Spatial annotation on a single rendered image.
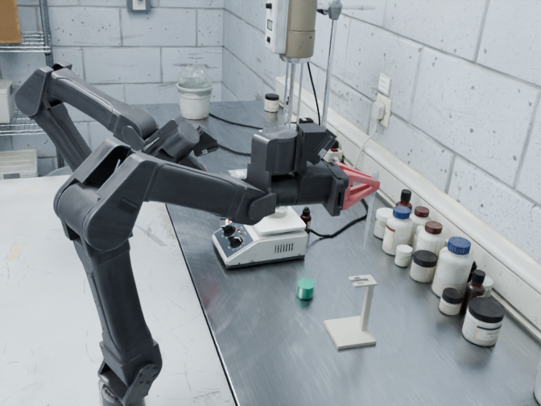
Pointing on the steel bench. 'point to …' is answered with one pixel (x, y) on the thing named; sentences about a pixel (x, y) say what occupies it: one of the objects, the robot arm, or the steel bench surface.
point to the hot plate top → (292, 221)
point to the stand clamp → (340, 8)
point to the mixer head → (291, 29)
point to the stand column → (328, 72)
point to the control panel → (233, 236)
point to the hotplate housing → (266, 248)
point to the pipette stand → (352, 334)
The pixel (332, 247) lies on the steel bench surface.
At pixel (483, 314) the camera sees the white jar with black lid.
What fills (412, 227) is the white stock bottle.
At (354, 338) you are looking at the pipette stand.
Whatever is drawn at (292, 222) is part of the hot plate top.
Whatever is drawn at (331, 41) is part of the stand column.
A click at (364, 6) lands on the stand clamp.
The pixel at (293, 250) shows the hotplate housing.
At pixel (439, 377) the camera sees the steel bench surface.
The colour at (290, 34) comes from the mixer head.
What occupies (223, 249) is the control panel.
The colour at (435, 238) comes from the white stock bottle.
